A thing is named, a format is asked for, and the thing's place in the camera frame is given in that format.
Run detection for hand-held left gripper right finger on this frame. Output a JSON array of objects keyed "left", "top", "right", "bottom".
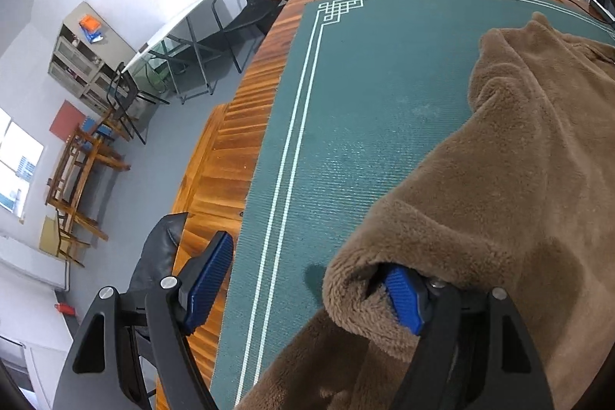
[{"left": 372, "top": 265, "right": 558, "bottom": 410}]

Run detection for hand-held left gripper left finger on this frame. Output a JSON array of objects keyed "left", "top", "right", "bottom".
[{"left": 53, "top": 231, "right": 234, "bottom": 410}]

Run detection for brown fleece garment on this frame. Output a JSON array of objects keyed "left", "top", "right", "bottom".
[{"left": 235, "top": 13, "right": 615, "bottom": 410}]

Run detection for black office chair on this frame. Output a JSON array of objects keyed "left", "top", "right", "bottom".
[{"left": 53, "top": 213, "right": 189, "bottom": 410}]

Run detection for wooden chair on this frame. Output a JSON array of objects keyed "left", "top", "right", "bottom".
[{"left": 55, "top": 211, "right": 92, "bottom": 267}]

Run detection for yellow board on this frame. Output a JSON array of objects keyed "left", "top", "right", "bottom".
[{"left": 40, "top": 216, "right": 73, "bottom": 257}]

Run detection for green table mat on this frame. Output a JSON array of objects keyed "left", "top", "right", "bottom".
[{"left": 210, "top": 0, "right": 615, "bottom": 408}]

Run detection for black metal chair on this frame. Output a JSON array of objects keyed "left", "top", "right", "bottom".
[{"left": 106, "top": 62, "right": 170, "bottom": 145}]

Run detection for window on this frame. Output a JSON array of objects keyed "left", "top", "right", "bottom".
[{"left": 0, "top": 107, "right": 45, "bottom": 219}]

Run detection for glass table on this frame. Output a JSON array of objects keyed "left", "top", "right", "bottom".
[{"left": 122, "top": 0, "right": 217, "bottom": 103}]

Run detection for grey glass-door cabinet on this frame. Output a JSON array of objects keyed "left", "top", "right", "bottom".
[{"left": 48, "top": 2, "right": 138, "bottom": 115}]

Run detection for white power strip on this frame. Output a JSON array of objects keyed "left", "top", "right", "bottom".
[{"left": 588, "top": 0, "right": 615, "bottom": 24}]

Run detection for red wall board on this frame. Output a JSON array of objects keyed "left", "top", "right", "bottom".
[{"left": 49, "top": 100, "right": 88, "bottom": 141}]

